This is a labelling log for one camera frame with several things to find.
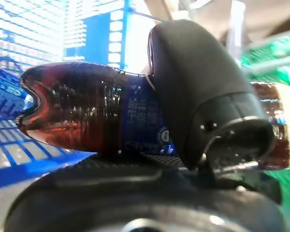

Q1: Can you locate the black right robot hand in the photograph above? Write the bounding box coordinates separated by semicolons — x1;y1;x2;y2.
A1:
3;18;290;232

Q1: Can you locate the blue plastic shopping basket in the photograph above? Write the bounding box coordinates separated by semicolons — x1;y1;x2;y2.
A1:
0;0;174;191

